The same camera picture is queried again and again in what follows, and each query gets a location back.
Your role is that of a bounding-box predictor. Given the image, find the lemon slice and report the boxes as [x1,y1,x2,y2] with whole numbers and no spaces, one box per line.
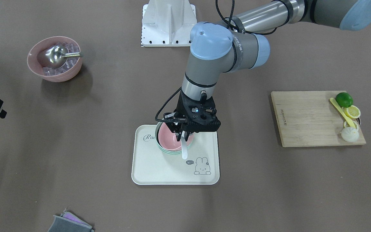
[343,105,361,119]

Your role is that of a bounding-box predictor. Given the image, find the stacked green bowls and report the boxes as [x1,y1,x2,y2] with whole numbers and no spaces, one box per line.
[156,122,194,155]

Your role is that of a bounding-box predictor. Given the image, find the metal ice scoop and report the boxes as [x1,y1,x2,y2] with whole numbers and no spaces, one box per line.
[43,45,83,69]

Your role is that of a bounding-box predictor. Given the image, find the bamboo cutting board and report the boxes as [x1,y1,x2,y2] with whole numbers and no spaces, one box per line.
[271,91,366,147]

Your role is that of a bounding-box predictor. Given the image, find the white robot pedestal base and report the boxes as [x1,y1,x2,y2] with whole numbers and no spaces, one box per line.
[141,0,197,47]

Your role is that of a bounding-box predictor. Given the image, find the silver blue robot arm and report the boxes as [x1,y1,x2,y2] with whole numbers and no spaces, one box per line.
[160,0,371,141]

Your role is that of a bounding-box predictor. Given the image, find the pink bowl with ice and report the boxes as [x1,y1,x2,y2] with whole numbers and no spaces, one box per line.
[27,36,82,82]

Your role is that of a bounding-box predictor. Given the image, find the small pink bowl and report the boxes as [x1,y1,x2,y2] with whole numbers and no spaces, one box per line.
[157,123,181,151]

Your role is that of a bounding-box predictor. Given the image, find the white ceramic spoon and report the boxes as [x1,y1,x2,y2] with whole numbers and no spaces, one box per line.
[180,134,188,160]

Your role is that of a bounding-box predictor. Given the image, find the grey folded cloth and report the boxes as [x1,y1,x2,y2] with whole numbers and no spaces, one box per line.
[48,210,94,232]

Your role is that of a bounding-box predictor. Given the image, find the white garlic bulb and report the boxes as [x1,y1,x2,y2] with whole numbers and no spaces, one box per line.
[340,127,360,142]

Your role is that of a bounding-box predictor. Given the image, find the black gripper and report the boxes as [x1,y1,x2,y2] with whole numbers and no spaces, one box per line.
[164,91,221,141]

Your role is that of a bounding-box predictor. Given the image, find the green lime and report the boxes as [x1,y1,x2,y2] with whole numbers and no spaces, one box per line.
[335,92,354,108]

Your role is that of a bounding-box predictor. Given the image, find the cream rabbit tray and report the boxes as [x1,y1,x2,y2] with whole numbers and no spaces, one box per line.
[131,125,220,185]

